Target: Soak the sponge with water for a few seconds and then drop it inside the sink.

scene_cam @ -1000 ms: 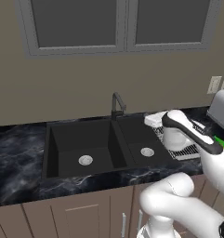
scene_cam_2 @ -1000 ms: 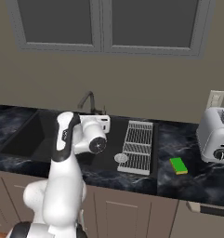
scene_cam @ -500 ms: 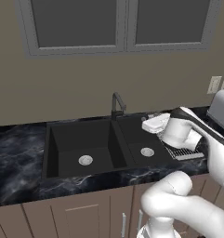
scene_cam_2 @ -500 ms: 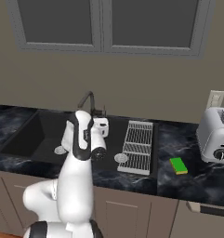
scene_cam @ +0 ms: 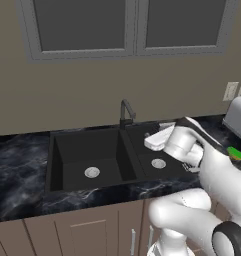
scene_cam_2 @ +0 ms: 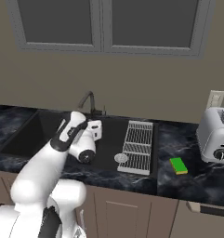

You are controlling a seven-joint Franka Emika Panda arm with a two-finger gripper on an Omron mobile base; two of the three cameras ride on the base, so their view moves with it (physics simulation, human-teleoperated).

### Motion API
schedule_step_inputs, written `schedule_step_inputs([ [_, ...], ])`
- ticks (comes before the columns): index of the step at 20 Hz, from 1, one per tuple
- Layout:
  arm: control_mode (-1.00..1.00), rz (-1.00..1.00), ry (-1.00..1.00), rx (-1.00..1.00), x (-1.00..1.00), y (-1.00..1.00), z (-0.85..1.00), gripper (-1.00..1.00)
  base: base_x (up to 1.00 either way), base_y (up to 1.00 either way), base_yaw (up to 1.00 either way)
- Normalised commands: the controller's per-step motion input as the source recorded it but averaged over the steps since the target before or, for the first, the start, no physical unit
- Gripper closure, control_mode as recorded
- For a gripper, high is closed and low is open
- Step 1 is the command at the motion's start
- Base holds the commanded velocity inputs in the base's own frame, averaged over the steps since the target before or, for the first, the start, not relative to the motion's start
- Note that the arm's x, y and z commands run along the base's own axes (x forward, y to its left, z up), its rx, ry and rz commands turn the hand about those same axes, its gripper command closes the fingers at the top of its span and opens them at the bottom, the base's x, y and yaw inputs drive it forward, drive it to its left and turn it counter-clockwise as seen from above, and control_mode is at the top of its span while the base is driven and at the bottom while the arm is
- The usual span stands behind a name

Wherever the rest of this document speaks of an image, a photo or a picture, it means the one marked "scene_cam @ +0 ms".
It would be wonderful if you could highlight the dark grey tap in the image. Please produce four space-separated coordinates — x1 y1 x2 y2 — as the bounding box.
119 98 137 131

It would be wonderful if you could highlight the white toaster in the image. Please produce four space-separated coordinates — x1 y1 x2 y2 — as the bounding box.
222 95 241 145

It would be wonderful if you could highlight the silver cupboard handle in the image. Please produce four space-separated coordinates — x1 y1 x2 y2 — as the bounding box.
147 225 155 252
130 228 137 256

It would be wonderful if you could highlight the grey framed window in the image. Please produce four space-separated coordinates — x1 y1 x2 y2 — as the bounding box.
15 0 139 64
135 0 240 57

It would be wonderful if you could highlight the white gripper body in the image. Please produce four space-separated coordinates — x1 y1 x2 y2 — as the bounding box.
143 122 176 151

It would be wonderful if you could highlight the green and yellow sponge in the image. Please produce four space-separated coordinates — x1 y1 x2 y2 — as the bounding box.
226 146 241 162

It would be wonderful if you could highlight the brown cupboard door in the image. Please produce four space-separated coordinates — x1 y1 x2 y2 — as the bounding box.
0 219 32 256
117 199 146 256
22 209 121 256
138 197 163 256

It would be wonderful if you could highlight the black double sink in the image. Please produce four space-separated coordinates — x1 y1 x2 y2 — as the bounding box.
44 121 200 195

